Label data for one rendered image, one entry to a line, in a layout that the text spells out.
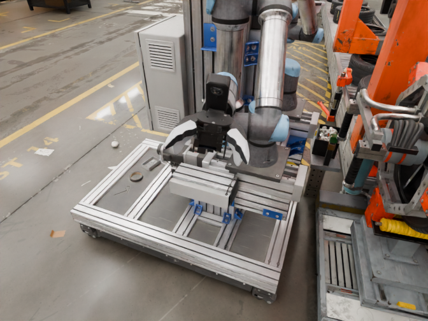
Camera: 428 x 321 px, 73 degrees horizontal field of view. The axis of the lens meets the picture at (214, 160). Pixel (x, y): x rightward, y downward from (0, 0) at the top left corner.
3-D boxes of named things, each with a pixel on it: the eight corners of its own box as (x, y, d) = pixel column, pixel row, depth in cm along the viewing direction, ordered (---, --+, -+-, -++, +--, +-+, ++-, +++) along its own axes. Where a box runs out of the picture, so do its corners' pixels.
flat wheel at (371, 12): (350, 16, 561) (354, 3, 546) (379, 24, 514) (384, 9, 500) (324, 20, 538) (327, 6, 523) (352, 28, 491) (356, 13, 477)
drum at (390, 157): (418, 174, 116) (435, 145, 108) (362, 165, 120) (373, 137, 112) (409, 153, 127) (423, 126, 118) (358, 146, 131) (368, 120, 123)
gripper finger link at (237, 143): (254, 178, 56) (230, 150, 62) (262, 154, 52) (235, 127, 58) (241, 182, 54) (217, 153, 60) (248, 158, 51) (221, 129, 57)
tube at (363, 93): (417, 119, 111) (430, 93, 105) (363, 113, 115) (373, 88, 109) (406, 99, 125) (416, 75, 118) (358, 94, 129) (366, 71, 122)
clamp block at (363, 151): (383, 162, 103) (388, 149, 100) (356, 157, 105) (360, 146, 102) (380, 153, 107) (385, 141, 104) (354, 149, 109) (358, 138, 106)
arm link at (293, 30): (297, 45, 158) (300, 23, 151) (278, 42, 163) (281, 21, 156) (302, 42, 163) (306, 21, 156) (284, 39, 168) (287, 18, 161)
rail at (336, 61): (360, 190, 196) (371, 165, 182) (346, 188, 198) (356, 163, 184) (336, 65, 384) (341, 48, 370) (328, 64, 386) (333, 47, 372)
